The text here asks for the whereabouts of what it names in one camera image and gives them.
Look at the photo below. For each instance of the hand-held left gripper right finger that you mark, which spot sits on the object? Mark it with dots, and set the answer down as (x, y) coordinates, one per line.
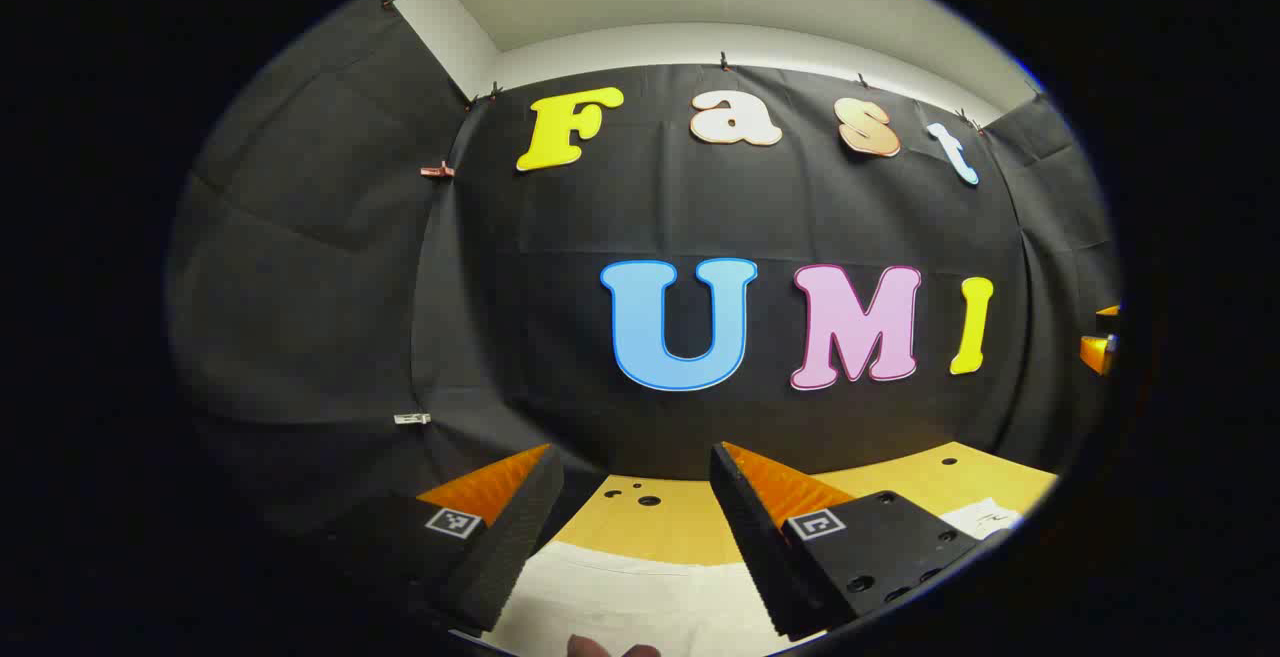
(750, 537)

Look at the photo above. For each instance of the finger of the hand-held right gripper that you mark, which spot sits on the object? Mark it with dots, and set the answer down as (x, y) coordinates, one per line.
(1098, 352)
(1108, 311)

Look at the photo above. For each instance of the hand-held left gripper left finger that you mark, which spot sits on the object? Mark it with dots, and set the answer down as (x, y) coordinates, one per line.
(515, 537)

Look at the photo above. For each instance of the white jeans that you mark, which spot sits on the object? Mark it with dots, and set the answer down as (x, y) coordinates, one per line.
(630, 602)

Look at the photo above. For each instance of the small white clip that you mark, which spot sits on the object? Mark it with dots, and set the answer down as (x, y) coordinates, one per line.
(412, 419)

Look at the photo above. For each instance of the black backdrop cloth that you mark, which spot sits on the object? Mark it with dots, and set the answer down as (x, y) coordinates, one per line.
(560, 217)

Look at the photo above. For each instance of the small red clip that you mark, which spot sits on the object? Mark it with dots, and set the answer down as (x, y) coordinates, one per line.
(437, 171)

